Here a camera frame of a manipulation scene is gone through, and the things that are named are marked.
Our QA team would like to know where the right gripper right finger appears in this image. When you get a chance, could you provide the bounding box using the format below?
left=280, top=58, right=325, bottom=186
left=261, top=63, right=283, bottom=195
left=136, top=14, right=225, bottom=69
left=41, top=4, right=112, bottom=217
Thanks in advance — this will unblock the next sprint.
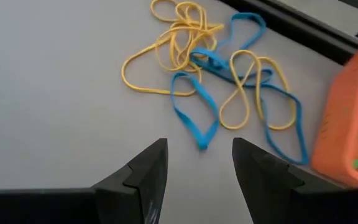
left=232, top=138, right=344, bottom=224

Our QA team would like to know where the blue rubber band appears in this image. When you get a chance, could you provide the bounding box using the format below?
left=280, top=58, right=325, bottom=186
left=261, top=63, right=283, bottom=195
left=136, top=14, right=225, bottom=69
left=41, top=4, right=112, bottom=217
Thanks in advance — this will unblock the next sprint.
left=190, top=12, right=267, bottom=74
left=170, top=72, right=220, bottom=151
left=197, top=67, right=310, bottom=166

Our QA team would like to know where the orange plastic basket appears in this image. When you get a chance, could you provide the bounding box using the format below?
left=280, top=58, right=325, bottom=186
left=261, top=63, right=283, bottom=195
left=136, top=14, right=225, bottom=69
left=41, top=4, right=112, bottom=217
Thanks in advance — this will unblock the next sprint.
left=311, top=24, right=358, bottom=189

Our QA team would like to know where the yellow rubber band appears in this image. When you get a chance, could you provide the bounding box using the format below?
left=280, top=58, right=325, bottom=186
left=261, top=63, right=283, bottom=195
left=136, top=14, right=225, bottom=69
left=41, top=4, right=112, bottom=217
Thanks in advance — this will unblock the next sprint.
left=219, top=49, right=297, bottom=131
left=121, top=0, right=225, bottom=96

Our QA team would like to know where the grey table mat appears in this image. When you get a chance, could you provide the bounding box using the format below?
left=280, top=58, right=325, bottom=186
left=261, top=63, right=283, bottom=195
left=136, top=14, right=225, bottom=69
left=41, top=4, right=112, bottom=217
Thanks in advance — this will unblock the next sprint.
left=0, top=0, right=354, bottom=224

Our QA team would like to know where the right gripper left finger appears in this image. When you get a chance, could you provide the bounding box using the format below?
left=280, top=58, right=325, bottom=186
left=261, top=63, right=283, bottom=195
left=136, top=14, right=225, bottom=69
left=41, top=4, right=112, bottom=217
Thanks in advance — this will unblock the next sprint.
left=91, top=138, right=169, bottom=224

